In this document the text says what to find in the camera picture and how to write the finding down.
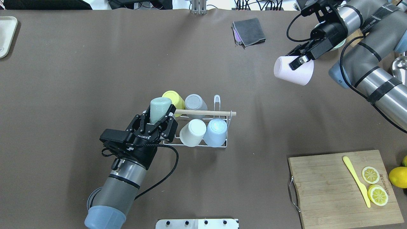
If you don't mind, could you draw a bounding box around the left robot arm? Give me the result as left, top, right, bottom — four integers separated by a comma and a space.
84, 104, 178, 229

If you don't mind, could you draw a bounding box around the lemon half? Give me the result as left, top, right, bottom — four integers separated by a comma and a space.
368, 184, 389, 206

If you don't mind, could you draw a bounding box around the yellow plastic cup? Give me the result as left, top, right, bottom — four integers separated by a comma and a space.
162, 90, 185, 110

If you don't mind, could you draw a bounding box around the cream plastic tray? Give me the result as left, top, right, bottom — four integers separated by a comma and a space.
0, 16, 18, 58

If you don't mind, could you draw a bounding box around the pink plastic cup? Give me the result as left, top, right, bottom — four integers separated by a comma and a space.
274, 56, 314, 86

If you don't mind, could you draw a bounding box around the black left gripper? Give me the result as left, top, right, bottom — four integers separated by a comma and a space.
127, 105, 177, 169

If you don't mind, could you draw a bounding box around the metal scoop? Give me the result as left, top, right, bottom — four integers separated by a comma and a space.
391, 51, 407, 86

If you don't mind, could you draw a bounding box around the white plastic cup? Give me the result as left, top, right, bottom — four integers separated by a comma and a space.
179, 119, 207, 147

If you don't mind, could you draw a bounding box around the grey cloth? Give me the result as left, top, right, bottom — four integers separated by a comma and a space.
232, 18, 266, 47

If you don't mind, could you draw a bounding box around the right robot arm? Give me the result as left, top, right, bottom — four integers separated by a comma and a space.
282, 0, 407, 132

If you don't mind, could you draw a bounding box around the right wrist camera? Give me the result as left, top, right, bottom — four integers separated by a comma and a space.
300, 0, 341, 19

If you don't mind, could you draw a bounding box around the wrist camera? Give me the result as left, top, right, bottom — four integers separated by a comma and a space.
300, 0, 341, 19
99, 129, 135, 159

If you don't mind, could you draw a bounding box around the wooden cutting board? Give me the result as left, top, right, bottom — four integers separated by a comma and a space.
288, 150, 404, 229

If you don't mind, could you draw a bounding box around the whole yellow lemon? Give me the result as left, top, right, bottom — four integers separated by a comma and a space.
388, 167, 407, 189

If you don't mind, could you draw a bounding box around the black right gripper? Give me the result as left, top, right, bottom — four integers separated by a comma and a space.
285, 21, 348, 71

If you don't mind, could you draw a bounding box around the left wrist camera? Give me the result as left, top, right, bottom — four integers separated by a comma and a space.
99, 129, 135, 159

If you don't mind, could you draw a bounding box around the yellow plastic knife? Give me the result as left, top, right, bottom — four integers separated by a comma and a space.
342, 156, 371, 208

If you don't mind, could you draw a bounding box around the green bowl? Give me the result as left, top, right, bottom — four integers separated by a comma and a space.
329, 39, 346, 51

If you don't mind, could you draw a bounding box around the green plastic cup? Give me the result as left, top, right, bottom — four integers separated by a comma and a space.
149, 97, 172, 124

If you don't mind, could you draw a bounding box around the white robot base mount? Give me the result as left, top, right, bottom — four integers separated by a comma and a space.
155, 218, 239, 229

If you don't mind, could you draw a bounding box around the blue plastic cup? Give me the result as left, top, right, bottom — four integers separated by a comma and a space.
203, 118, 228, 148

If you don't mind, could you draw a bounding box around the lemon slice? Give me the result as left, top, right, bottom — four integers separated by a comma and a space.
362, 166, 380, 184

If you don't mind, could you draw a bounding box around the purple cloth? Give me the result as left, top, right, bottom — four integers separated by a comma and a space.
232, 28, 243, 45

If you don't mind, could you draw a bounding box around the grey plastic cup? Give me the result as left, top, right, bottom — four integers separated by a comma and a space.
184, 94, 208, 110

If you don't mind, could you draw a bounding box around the white wire cup rack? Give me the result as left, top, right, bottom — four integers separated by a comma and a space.
162, 90, 236, 148

